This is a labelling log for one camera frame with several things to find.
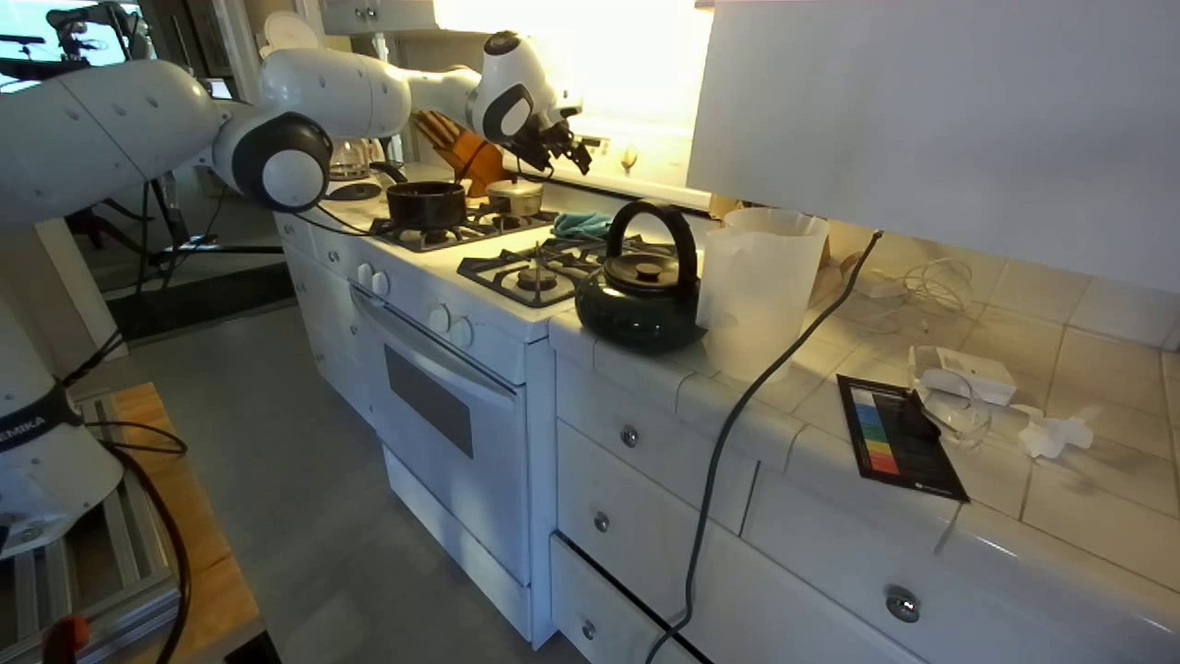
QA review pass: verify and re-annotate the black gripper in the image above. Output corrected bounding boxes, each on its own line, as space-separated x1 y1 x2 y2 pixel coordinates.
527 103 604 176

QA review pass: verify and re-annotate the dark green tea kettle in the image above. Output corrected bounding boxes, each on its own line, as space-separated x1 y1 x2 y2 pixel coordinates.
570 195 708 356

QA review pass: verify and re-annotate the translucent plastic jar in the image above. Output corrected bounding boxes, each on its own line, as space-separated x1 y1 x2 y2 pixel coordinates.
704 204 829 340

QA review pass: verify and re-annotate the teal blue cloth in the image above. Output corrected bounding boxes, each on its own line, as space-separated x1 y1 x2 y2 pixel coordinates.
544 211 614 245

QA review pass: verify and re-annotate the silver lidded saucepan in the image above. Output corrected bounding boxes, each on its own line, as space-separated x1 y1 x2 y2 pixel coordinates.
485 176 550 229

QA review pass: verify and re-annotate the reddish brown knife block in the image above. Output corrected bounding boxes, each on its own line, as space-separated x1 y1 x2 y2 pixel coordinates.
410 106 507 195

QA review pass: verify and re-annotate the black burner grate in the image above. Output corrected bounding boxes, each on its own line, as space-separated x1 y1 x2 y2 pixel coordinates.
453 232 604 308
366 198 565 253

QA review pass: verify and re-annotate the white coffee maker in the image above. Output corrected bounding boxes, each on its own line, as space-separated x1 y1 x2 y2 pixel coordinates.
322 130 389 204

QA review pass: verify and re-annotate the white drawer cabinet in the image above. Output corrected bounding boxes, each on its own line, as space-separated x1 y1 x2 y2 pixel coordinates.
544 324 1180 664

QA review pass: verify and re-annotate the white gas stove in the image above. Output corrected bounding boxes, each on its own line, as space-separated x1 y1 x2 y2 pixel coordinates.
260 162 714 653

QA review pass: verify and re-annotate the black tripod stand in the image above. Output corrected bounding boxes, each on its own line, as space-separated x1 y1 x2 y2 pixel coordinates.
65 176 290 343

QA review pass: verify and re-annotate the black colour checker card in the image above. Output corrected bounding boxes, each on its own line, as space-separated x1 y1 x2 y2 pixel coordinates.
833 370 973 505

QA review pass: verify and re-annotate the small white plastic piece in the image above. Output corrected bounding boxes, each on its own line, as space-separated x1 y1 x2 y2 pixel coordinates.
1012 406 1103 463

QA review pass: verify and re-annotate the wooden platform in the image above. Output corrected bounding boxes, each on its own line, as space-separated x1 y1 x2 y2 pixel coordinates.
0 379 264 664

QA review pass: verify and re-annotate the red round button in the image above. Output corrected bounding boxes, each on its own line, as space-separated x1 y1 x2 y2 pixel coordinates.
41 613 97 664

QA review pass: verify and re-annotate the black saucepan with handle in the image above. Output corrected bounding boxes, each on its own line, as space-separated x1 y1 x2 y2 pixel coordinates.
384 179 470 240

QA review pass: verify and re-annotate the white oven door handle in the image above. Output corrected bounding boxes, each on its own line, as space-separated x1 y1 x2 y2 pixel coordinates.
350 289 522 402

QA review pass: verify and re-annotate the black power cable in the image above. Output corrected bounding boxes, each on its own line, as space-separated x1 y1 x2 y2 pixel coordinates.
640 224 883 664

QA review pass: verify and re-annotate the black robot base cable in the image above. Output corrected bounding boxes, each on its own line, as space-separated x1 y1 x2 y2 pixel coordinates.
46 324 194 664

